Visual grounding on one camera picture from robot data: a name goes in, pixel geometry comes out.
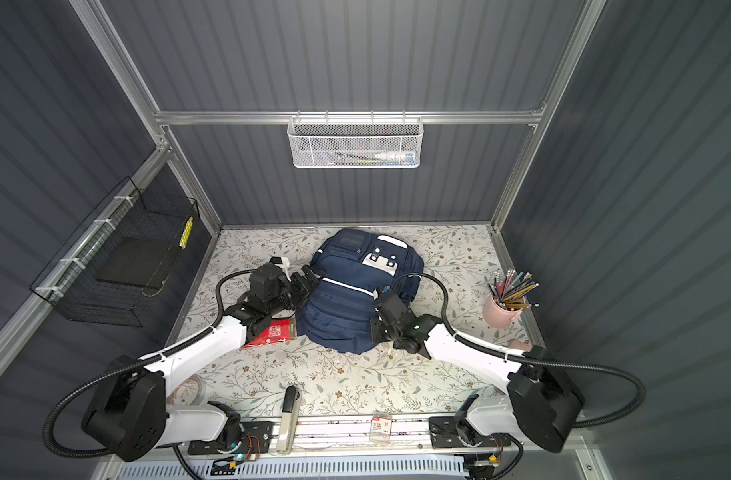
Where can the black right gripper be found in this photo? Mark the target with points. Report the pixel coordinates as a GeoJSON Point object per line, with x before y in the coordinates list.
{"type": "Point", "coordinates": [374, 333]}

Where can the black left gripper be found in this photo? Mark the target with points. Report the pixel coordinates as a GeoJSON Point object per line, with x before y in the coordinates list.
{"type": "Point", "coordinates": [305, 289]}

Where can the red card box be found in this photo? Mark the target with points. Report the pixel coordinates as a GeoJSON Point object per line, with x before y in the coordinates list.
{"type": "Point", "coordinates": [280, 331]}

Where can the navy blue student backpack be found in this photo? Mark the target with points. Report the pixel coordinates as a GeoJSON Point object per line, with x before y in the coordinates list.
{"type": "Point", "coordinates": [354, 266]}

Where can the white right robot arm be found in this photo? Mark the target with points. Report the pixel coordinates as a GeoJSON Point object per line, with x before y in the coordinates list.
{"type": "Point", "coordinates": [540, 404]}

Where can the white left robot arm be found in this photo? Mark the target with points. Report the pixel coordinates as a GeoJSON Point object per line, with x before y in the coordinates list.
{"type": "Point", "coordinates": [129, 413]}

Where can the pink pencil cup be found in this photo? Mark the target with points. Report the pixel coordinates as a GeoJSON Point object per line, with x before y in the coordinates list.
{"type": "Point", "coordinates": [497, 316]}

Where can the small clear staples box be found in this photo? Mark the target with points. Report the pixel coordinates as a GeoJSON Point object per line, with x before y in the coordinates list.
{"type": "Point", "coordinates": [380, 431]}

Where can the black and cream stapler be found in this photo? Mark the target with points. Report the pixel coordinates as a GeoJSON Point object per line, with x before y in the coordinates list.
{"type": "Point", "coordinates": [289, 420]}

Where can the bundle of coloured pencils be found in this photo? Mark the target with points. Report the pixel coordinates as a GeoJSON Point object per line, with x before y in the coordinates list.
{"type": "Point", "coordinates": [510, 288]}

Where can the pink pencil case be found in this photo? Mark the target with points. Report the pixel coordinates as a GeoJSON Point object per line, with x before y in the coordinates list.
{"type": "Point", "coordinates": [520, 345]}

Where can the roll of clear tape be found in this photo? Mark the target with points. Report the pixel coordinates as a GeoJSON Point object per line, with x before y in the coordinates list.
{"type": "Point", "coordinates": [193, 391]}

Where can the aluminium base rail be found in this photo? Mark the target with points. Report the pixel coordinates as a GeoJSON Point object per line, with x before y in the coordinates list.
{"type": "Point", "coordinates": [428, 432]}

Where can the white wire mesh basket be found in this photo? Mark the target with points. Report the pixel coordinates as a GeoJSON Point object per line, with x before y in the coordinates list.
{"type": "Point", "coordinates": [371, 144]}

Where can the black wire wall basket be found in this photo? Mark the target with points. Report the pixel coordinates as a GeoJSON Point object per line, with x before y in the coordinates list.
{"type": "Point", "coordinates": [126, 269]}

